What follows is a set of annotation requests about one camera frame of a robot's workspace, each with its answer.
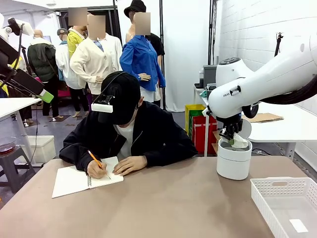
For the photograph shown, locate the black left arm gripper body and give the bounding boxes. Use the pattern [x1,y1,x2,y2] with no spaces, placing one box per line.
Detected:
[0,36,20,73]

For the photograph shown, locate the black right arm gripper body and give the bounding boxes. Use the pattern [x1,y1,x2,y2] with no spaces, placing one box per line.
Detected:
[216,115,244,133]

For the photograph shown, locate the white paper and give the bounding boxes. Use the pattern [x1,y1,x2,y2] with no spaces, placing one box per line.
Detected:
[232,134,249,150]

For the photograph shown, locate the orange pencil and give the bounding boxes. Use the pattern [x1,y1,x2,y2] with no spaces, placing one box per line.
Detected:
[87,149,111,180]

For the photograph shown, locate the white spiral notebook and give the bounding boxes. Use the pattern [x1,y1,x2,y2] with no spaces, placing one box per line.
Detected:
[51,156,124,199]

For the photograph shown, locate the person's left forearm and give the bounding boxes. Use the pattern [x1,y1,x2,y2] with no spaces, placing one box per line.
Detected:
[142,145,199,167]

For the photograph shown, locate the person's right forearm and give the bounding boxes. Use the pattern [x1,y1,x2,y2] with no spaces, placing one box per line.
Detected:
[58,145,100,172]

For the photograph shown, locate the person's left hand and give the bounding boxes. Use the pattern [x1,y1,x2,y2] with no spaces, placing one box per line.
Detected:
[112,155,149,177]

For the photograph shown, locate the person's right hand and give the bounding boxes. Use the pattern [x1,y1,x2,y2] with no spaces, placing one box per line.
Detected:
[86,159,109,179]

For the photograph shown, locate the white table with leg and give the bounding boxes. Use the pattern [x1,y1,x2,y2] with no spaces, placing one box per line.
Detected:
[0,97,43,168]

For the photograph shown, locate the thin black tripod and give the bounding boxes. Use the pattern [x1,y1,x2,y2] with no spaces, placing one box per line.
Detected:
[20,45,33,75]

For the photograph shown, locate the dark green puffer mannequin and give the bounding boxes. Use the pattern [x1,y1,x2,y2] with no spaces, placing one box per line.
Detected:
[27,29,60,119]

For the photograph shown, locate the white lidded trash bin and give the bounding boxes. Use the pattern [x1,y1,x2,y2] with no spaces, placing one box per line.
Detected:
[216,119,253,181]

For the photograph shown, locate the brown cardboard sheet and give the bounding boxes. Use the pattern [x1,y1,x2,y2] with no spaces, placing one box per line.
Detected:
[245,113,285,124]

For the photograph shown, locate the magenta case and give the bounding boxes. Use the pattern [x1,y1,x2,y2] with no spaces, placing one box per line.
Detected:
[57,83,73,100]

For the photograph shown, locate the white jacket capped mannequin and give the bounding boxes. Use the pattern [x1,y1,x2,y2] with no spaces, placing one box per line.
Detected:
[55,28,83,119]

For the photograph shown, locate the large white table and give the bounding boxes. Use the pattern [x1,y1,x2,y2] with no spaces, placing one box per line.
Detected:
[247,101,317,160]

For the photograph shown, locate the grey tray with items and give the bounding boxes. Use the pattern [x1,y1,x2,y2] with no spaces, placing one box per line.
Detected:
[206,83,217,100]

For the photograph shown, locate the yellow bag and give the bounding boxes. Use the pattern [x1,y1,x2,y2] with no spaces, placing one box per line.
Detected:
[185,104,208,140]

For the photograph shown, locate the small white side table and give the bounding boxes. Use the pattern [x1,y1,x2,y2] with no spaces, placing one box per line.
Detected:
[193,83,219,157]

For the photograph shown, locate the grey box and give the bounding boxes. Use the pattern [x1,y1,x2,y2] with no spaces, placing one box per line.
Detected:
[203,64,219,88]

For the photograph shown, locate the white cardigan mannequin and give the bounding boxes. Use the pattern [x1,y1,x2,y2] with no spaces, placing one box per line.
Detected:
[69,14,123,96]

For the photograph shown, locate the glass bowl with red contents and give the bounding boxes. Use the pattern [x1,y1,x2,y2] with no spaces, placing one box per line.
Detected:
[0,136,18,156]

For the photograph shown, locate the yellow shirt mannequin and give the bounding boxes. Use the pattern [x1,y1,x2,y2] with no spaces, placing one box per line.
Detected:
[66,7,88,59]

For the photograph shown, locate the white storage bin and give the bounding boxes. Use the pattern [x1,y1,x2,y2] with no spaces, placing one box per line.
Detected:
[18,135,56,165]

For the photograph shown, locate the grey plastic stool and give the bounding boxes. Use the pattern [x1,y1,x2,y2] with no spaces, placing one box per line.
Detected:
[0,145,36,194]

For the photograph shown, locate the person in black jacket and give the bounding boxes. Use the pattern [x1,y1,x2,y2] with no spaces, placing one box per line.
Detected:
[58,71,199,179]

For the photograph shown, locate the white perforated plastic basket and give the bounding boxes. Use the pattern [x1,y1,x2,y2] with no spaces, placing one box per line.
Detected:
[250,177,317,238]

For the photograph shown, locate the tall black tripod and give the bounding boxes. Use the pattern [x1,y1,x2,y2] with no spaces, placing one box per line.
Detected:
[273,32,285,58]

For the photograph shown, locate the black baseball cap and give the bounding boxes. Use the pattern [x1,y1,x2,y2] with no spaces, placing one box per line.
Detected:
[97,71,142,125]

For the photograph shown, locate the black light stand pole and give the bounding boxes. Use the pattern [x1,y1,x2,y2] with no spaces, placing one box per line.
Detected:
[209,0,219,66]
[159,0,167,110]

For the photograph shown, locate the blue shirt mannequin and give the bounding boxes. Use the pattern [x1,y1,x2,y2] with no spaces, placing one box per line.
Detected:
[119,12,167,103]

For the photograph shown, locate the black t-shirt mannequin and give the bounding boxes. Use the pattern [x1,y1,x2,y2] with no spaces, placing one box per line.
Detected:
[146,32,166,105]

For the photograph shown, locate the white paper label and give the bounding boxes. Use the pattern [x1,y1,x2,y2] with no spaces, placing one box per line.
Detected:
[288,218,309,234]

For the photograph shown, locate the black bucket hat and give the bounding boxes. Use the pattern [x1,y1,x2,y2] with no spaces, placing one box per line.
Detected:
[123,0,147,19]

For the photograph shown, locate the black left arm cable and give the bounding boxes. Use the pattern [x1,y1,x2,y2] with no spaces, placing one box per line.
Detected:
[0,23,26,89]

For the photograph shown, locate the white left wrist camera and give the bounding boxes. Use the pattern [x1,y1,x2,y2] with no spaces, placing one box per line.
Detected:
[7,17,35,37]

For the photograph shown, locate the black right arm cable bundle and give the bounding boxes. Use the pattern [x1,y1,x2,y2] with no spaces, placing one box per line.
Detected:
[241,74,317,119]

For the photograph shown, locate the white head-mounted camera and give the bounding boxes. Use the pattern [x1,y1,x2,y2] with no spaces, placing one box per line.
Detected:
[91,93,116,114]

